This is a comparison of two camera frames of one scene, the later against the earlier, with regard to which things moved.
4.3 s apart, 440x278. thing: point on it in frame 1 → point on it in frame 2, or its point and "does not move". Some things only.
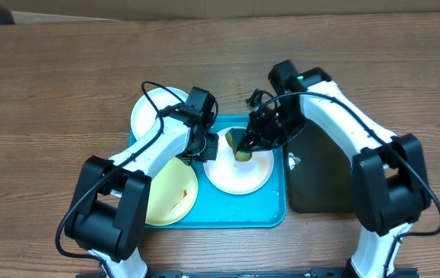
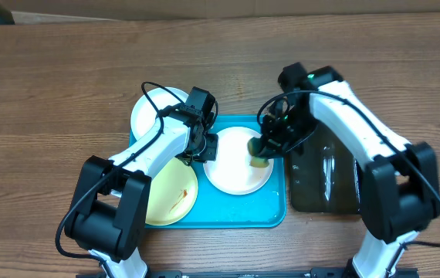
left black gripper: [211, 154] does not move
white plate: [235, 177] does not move
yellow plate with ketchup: [173, 193] does not move
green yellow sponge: [234, 136] → [253, 145]
